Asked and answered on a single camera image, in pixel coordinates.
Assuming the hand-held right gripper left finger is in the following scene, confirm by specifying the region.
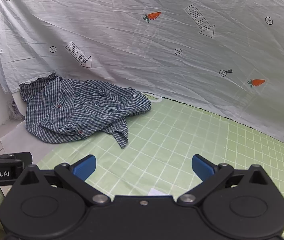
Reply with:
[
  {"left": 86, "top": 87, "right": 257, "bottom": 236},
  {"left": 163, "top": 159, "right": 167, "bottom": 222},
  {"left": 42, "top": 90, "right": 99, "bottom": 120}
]
[{"left": 15, "top": 154, "right": 111, "bottom": 207}]

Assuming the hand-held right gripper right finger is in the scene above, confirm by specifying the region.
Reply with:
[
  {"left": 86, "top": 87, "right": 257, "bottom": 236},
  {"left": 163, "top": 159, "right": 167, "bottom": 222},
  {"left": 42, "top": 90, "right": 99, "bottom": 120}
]
[{"left": 177, "top": 154, "right": 273, "bottom": 207}]

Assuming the blue plaid shirt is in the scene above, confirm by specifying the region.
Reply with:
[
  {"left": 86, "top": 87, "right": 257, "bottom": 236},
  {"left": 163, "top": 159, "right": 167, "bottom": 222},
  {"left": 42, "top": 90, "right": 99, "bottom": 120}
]
[{"left": 19, "top": 72, "right": 152, "bottom": 149}]

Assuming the white paper sheet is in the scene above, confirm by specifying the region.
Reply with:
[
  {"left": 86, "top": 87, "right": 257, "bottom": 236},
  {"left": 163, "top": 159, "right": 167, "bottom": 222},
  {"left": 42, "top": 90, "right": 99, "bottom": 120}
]
[{"left": 0, "top": 121, "right": 48, "bottom": 161}]

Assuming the green grid mat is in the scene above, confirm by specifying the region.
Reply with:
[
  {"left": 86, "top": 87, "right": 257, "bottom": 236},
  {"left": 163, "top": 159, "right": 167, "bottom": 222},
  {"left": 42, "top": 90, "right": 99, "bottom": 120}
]
[{"left": 35, "top": 93, "right": 284, "bottom": 240}]

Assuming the carrot print grey sheet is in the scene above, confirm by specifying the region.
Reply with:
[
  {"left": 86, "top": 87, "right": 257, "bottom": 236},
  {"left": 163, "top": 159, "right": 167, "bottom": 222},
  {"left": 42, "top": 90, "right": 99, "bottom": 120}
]
[{"left": 0, "top": 0, "right": 284, "bottom": 148}]

